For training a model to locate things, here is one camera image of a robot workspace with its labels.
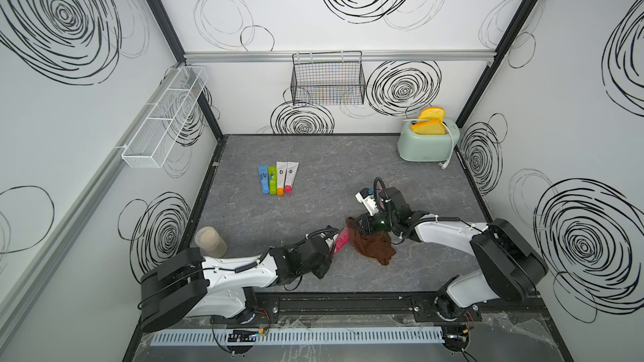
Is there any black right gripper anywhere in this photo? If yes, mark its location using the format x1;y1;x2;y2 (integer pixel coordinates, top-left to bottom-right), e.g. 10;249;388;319
348;212;397;236

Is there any crimson pink toothpaste tube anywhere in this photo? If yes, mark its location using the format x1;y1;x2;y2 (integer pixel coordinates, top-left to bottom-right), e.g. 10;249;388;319
334;227;351;254

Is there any brown cloth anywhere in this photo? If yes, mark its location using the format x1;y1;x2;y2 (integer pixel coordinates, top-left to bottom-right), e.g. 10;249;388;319
345;217;397;266

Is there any white pink-cap toothpaste tube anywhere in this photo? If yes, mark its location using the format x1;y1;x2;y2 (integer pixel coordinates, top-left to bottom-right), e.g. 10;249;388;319
284;162;300;194

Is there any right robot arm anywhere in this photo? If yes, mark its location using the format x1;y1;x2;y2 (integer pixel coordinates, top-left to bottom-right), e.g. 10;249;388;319
356;187;548;322

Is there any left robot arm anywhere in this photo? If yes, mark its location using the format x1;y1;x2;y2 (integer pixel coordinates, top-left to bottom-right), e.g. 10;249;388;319
139;226;340;333

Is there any green toothpaste tube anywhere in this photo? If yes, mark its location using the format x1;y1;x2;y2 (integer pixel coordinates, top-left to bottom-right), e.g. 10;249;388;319
268;165;278;195

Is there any blue toothpaste tube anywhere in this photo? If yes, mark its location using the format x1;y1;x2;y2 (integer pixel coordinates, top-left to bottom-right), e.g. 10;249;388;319
258;165;270;194

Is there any mint green toaster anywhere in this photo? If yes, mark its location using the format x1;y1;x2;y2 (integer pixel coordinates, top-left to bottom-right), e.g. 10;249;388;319
397;119;461;163

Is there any yellow toast slice front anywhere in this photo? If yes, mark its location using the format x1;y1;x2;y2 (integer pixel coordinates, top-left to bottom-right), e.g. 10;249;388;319
410;119;447;136

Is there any yellow toast slice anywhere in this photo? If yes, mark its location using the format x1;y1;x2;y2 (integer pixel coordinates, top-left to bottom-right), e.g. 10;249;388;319
410;119;447;136
419;107;445;122

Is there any beige sponge roll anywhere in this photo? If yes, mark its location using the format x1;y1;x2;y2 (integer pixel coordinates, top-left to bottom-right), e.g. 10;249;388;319
195;226;228;258

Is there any yellow toast slice back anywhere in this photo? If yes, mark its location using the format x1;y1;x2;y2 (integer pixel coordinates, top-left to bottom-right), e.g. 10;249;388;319
419;107;445;122

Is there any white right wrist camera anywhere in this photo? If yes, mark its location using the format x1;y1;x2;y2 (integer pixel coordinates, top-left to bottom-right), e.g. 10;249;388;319
355;188;380;216

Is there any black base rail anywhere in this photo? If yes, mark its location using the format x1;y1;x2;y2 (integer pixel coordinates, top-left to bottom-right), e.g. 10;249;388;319
247;292;546;323

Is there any white toaster cable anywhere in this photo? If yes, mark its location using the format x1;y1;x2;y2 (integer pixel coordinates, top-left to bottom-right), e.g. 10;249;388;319
411;119;456;170

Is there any grey slotted cable duct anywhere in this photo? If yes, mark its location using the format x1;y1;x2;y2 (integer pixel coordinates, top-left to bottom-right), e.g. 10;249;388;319
150;327;444;347

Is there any black wire wall basket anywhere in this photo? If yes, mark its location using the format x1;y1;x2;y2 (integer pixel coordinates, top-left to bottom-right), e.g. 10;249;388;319
290;51;367;106

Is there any white wire wall basket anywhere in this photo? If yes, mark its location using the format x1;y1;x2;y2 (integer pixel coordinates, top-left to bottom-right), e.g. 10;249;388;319
122;65;208;169

